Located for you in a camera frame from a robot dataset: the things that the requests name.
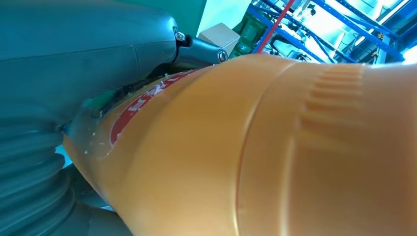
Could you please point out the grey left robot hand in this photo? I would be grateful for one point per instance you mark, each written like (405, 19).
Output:
(81, 49)

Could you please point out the brown cardboard box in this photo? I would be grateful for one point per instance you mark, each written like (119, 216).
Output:
(220, 37)

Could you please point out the long white table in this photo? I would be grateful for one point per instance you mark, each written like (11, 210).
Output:
(218, 13)

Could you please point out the green plastic crate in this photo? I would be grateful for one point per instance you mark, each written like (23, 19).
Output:
(249, 32)

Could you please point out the red metal bar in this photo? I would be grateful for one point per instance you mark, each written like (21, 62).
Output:
(275, 26)

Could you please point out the blue metal cart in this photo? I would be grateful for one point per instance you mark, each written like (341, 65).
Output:
(325, 32)

